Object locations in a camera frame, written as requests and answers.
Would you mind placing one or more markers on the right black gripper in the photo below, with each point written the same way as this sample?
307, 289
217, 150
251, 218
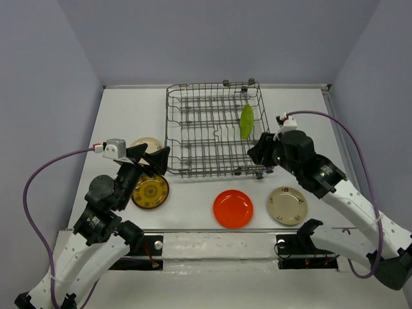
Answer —
255, 153

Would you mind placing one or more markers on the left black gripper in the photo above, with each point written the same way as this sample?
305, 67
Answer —
159, 159

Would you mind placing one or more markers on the cream plate with black patch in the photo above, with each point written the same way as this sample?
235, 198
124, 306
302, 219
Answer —
153, 144

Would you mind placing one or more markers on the lime green plate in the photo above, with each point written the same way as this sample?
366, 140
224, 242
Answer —
246, 122

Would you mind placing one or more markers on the yellow brown patterned plate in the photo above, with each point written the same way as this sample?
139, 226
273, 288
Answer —
150, 192

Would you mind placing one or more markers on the orange plate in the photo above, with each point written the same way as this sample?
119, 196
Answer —
233, 209

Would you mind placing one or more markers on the beige floral plate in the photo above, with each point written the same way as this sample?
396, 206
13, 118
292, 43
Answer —
287, 206

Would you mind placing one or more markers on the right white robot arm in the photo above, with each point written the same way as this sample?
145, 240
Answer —
384, 247

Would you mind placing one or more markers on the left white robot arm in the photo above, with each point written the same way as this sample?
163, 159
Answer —
99, 237

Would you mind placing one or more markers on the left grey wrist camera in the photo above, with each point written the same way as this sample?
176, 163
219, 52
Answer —
115, 149

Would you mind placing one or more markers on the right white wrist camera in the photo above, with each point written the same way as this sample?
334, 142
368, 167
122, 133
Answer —
286, 123

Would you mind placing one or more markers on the grey wire dish rack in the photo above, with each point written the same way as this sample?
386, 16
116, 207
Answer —
203, 133

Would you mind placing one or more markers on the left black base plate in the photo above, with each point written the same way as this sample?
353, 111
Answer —
148, 257

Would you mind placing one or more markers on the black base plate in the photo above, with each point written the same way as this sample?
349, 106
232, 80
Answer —
295, 255
148, 257

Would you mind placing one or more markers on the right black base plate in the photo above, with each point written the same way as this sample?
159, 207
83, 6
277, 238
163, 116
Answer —
295, 255

